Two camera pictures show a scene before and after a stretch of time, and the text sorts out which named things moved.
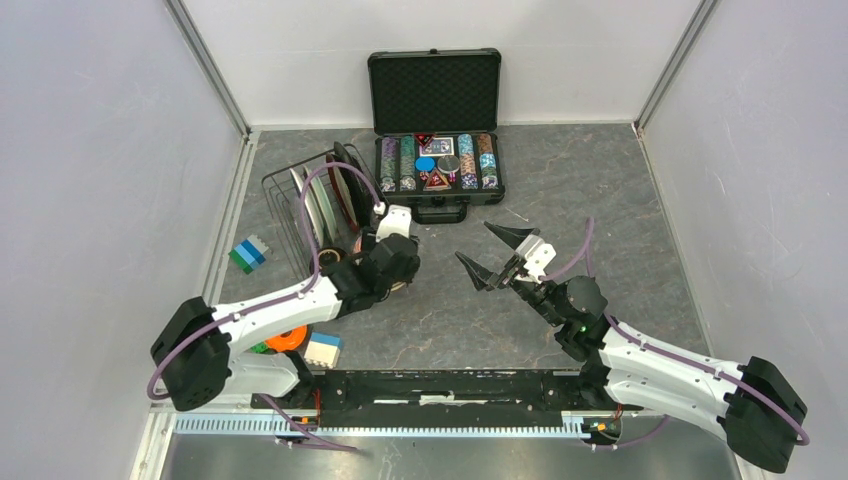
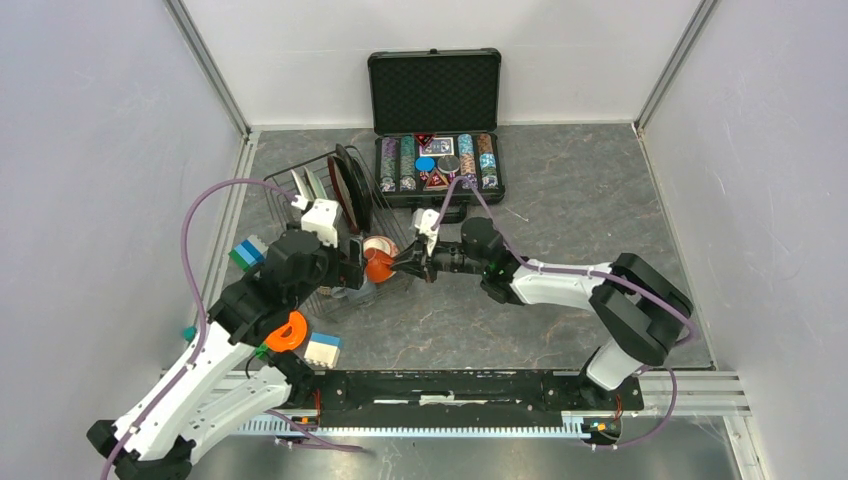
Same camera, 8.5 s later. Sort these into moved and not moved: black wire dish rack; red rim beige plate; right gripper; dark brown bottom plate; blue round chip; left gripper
Moved: left gripper; right gripper
Not moved: blue round chip; red rim beige plate; black wire dish rack; dark brown bottom plate
